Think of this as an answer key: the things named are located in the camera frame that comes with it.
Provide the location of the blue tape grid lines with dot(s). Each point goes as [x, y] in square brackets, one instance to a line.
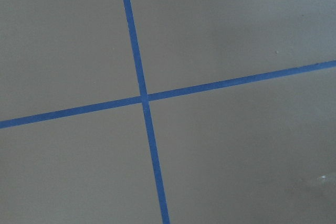
[145, 98]

